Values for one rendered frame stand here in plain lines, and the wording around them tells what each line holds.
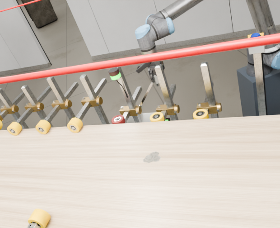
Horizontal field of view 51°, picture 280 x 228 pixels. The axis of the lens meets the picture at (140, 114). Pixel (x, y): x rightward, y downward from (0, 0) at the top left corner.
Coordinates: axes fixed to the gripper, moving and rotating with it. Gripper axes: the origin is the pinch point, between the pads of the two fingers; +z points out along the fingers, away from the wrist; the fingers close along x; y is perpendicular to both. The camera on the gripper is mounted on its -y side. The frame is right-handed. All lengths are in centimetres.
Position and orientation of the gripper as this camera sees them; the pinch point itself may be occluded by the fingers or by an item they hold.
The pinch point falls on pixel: (156, 84)
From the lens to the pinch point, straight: 181.3
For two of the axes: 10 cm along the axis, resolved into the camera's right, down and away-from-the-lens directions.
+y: 9.1, -0.6, -4.1
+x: 2.8, -6.3, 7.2
